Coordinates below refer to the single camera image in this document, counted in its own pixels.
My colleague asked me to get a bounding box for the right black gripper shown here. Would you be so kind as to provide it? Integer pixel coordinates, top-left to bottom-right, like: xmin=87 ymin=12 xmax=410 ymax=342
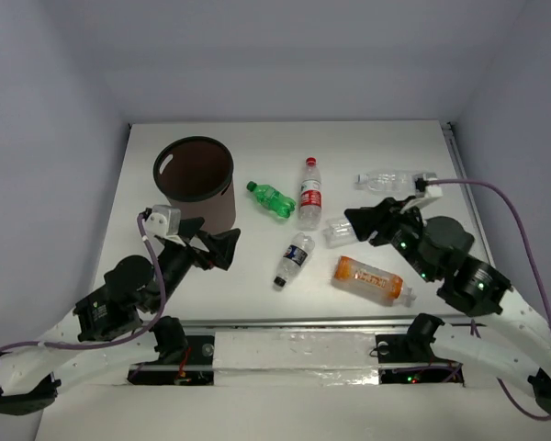
xmin=340 ymin=194 xmax=434 ymax=280

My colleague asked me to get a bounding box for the clear unlabelled plastic bottle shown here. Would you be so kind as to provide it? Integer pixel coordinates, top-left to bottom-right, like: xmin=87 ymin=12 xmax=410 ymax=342
xmin=354 ymin=170 xmax=438 ymax=196

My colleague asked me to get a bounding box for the blue label clear bottle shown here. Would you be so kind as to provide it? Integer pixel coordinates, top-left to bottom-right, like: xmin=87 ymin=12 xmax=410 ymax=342
xmin=322 ymin=216 xmax=358 ymax=248

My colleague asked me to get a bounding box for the red label water bottle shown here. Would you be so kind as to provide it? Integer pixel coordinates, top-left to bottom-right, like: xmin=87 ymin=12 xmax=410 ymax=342
xmin=298 ymin=157 xmax=322 ymax=231

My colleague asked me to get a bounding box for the orange drink bottle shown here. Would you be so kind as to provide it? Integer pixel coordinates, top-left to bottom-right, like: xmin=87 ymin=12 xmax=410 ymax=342
xmin=332 ymin=255 xmax=416 ymax=307

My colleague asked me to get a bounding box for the green plastic bottle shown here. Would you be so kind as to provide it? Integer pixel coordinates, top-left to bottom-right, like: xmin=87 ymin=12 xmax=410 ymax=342
xmin=246 ymin=181 xmax=296 ymax=219

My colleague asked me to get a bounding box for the black cap small bottle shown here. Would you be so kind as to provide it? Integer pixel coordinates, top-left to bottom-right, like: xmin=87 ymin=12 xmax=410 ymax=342
xmin=273 ymin=232 xmax=315 ymax=289

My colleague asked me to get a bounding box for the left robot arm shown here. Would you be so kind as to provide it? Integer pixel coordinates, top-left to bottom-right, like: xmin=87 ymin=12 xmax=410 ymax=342
xmin=0 ymin=209 xmax=241 ymax=416

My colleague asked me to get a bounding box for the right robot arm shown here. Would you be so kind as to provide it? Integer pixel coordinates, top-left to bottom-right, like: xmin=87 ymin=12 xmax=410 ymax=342
xmin=344 ymin=198 xmax=551 ymax=419

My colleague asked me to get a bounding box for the brown cylindrical bin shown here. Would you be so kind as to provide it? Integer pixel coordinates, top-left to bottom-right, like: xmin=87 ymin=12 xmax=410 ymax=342
xmin=152 ymin=136 xmax=236 ymax=233

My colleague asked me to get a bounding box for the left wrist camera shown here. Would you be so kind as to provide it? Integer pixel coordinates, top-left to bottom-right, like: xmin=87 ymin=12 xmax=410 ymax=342
xmin=144 ymin=205 xmax=184 ymax=244

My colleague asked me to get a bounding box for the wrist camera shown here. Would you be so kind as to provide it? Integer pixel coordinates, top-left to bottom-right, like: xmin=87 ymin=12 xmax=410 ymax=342
xmin=400 ymin=173 xmax=443 ymax=213
xmin=144 ymin=205 xmax=184 ymax=244

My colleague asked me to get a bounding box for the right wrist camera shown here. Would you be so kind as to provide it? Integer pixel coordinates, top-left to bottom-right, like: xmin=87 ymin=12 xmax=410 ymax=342
xmin=400 ymin=173 xmax=443 ymax=213

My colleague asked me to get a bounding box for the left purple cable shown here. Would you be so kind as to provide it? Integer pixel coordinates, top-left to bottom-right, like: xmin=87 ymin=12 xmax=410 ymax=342
xmin=0 ymin=210 xmax=171 ymax=368

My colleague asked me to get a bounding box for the purple cable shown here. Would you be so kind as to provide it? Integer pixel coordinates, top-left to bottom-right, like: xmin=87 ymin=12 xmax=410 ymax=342
xmin=426 ymin=178 xmax=551 ymax=422
xmin=0 ymin=210 xmax=171 ymax=368

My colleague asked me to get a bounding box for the metal base rail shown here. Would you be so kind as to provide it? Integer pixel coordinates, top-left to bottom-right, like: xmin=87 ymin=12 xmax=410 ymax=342
xmin=127 ymin=327 xmax=465 ymax=386

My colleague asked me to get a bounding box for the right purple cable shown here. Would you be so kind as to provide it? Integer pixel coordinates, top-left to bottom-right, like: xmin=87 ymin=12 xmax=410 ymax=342
xmin=426 ymin=178 xmax=551 ymax=422

